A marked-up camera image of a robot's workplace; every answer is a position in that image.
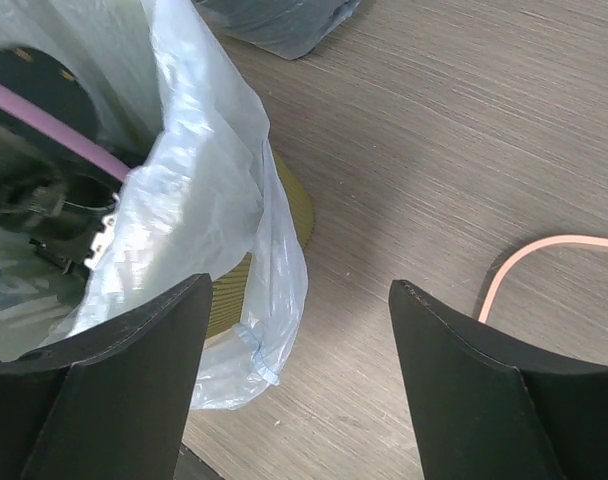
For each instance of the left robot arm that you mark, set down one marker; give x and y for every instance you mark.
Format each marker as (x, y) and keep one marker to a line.
(53, 195)

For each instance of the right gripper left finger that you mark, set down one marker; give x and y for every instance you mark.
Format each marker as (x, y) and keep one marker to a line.
(110, 402)

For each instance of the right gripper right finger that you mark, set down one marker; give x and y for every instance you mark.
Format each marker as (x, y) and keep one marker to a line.
(487, 406)

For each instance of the bag filled with pink trash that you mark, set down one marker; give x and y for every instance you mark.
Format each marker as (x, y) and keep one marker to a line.
(289, 29)

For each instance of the green trash bin pink rim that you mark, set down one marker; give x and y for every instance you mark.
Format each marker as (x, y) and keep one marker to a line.
(264, 295)

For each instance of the blue plastic bag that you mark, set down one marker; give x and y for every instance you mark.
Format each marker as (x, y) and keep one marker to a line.
(186, 137)

